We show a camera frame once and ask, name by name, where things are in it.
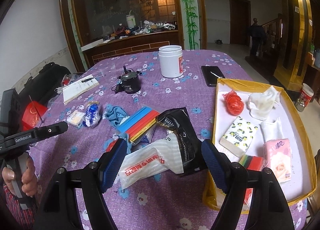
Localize red white bucket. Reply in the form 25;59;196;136
295;83;314;112

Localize black cylindrical motor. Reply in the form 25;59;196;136
120;65;141;94

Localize white plastic jar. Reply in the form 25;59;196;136
158;45;184;78

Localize red plastic bag bundle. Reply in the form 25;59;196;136
222;90;244;116

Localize pink tissue pack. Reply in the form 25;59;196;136
264;138;292;183

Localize blue knitted cloth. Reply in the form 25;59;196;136
103;104;129;128

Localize standing person in black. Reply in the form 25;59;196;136
249;18;266;58

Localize black smartphone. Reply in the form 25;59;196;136
201;66;225;87

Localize black foil snack bag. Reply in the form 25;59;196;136
156;107;207;176

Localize white floral tissue pack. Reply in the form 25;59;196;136
219;116;258;158

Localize black pen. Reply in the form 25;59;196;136
81;75;103;83

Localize multicolour sponge pack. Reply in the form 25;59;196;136
239;154;265;171

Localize yellow cardboard box tray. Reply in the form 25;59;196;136
202;78;317;213

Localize coloured cloth stack pack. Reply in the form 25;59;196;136
117;106;159;145

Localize red gift bag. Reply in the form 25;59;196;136
22;101;48;131

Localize purple floral tablecloth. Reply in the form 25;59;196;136
27;49;308;230

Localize person left hand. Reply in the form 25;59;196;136
2;156;37;197

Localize white paper notebook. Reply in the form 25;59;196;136
62;75;99;105

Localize white folded tissue pack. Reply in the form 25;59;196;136
260;117;285;142

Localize white red printed bag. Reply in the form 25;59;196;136
118;134;184;189

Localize white face tissue pack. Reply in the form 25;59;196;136
66;110;85;128

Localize blue vinda tissue pack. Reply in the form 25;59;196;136
83;101;101;128

